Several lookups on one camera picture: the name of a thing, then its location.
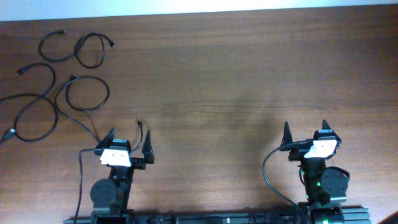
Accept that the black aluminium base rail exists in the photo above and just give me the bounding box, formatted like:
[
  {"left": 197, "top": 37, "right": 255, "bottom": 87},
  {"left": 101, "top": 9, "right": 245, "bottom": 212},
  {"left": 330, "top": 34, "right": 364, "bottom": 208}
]
[{"left": 64, "top": 207, "right": 371, "bottom": 224}]

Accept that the right camera cable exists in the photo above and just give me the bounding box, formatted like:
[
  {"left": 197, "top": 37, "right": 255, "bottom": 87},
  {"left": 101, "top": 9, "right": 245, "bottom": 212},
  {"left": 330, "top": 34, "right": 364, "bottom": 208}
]
[{"left": 261, "top": 140, "right": 313, "bottom": 224}]

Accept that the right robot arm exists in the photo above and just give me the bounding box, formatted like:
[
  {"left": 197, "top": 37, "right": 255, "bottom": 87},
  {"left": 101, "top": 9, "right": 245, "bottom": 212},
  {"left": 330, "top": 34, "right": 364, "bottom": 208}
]
[{"left": 281, "top": 120, "right": 350, "bottom": 223}]

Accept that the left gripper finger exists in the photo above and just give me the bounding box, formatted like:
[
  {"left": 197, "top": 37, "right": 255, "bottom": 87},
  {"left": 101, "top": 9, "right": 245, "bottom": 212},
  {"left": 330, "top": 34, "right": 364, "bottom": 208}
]
[
  {"left": 141, "top": 130, "right": 155, "bottom": 164},
  {"left": 95, "top": 128, "right": 115, "bottom": 149}
]

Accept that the black micro usb cable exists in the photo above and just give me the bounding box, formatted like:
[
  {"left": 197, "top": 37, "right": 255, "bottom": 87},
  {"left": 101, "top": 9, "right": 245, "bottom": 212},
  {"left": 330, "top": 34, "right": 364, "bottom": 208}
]
[{"left": 54, "top": 74, "right": 144, "bottom": 153}]

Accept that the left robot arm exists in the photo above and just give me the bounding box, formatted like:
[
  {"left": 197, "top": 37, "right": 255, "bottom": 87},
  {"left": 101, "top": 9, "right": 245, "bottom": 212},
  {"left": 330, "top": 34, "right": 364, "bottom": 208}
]
[{"left": 90, "top": 129, "right": 155, "bottom": 223}]

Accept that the long black usb cable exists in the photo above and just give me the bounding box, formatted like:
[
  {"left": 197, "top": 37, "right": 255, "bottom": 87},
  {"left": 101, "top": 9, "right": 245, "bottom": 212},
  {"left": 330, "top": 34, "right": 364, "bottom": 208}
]
[{"left": 0, "top": 62, "right": 59, "bottom": 146}]

